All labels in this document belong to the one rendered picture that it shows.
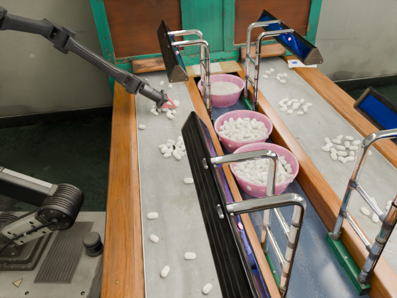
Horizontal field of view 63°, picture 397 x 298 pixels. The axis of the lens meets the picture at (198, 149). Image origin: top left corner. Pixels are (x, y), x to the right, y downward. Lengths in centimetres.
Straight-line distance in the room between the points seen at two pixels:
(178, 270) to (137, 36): 143
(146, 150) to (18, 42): 193
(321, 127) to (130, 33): 119
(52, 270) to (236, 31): 162
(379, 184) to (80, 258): 119
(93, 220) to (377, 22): 293
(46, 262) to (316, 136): 125
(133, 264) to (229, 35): 152
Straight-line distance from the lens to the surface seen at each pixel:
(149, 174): 130
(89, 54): 164
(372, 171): 140
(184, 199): 118
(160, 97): 164
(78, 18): 292
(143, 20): 202
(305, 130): 155
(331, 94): 183
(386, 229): 91
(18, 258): 151
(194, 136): 86
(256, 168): 130
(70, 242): 152
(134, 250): 104
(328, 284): 110
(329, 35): 331
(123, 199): 119
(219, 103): 180
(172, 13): 202
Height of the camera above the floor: 159
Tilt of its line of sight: 37 degrees down
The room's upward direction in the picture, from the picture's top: 4 degrees counter-clockwise
